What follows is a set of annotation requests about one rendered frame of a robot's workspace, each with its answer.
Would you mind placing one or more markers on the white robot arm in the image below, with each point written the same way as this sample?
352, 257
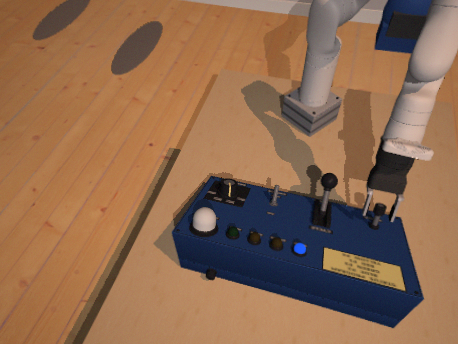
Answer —
431, 58

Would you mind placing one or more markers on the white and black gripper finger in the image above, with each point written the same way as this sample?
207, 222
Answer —
395, 207
367, 201

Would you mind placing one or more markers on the blue control console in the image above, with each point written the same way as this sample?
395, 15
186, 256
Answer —
350, 264

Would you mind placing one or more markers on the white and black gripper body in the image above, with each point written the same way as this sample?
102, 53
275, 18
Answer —
402, 139

